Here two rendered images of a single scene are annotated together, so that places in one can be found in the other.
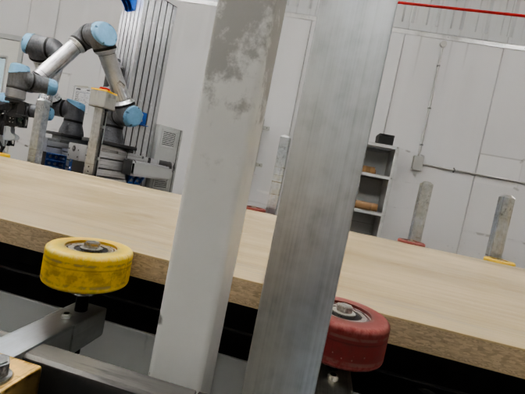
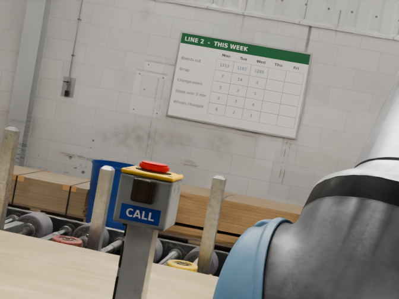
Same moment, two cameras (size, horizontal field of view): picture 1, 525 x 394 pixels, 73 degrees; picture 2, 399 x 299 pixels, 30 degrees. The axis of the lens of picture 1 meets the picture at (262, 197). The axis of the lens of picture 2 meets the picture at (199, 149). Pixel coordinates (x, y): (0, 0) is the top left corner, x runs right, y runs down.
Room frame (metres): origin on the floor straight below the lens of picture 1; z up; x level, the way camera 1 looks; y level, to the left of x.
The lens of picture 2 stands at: (2.39, 0.73, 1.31)
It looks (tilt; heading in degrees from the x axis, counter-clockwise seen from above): 3 degrees down; 179
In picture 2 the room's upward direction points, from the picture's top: 10 degrees clockwise
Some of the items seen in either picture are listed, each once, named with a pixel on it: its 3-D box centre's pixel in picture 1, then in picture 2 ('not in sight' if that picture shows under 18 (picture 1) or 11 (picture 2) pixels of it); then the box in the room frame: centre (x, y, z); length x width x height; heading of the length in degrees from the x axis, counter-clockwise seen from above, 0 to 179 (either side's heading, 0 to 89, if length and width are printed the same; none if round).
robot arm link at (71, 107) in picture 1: (73, 109); not in sight; (2.40, 1.35, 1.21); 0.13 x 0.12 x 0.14; 96
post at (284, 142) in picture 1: (273, 201); not in sight; (1.29, -0.04, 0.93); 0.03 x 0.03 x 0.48; 80
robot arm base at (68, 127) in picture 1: (72, 127); not in sight; (2.40, 1.34, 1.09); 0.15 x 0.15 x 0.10
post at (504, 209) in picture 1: (491, 266); not in sight; (1.17, -0.78, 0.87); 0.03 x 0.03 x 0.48; 80
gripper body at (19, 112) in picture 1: (14, 113); not in sight; (1.58, 1.15, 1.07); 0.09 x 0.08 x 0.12; 102
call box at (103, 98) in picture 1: (102, 100); (148, 199); (1.41, 0.69, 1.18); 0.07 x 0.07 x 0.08; 80
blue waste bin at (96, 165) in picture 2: not in sight; (117, 202); (-4.26, 0.19, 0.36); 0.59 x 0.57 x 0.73; 174
